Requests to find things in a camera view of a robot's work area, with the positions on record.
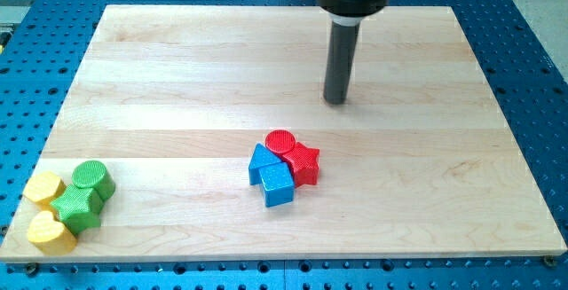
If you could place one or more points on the red star block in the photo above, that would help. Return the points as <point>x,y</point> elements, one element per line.
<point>303,162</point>

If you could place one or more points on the green star block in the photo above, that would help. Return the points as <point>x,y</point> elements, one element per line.
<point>78,208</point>

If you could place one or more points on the blue triangle block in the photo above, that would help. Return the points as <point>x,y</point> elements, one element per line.
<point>261,157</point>

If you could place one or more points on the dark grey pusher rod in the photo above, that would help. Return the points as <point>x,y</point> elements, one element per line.
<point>340,56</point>

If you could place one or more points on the blue cube block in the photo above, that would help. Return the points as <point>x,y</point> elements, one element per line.
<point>277,184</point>

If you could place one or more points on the green cylinder block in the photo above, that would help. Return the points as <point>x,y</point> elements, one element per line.
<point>95,175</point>

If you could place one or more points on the blue perforated table plate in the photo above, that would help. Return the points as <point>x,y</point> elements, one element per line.
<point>44,53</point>

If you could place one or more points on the yellow pentagon block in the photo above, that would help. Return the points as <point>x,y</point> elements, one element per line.
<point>43,188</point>

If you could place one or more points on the red cylinder block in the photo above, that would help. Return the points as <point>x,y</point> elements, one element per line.
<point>280,141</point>

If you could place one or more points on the yellow heart block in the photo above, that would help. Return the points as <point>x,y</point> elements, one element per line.
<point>49,235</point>

